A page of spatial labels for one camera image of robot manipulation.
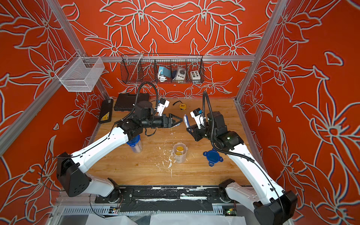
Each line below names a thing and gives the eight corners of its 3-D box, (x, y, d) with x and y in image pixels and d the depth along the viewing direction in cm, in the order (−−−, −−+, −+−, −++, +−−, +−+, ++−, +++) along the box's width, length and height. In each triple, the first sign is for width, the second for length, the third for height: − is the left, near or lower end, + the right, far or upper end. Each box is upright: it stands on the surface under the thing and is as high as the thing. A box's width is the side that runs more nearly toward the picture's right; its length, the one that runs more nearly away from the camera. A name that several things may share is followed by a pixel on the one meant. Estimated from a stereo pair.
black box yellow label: (100, 124, 106) (98, 121, 103) (103, 102, 120) (101, 100, 118) (112, 121, 107) (110, 119, 105) (113, 100, 122) (112, 98, 120)
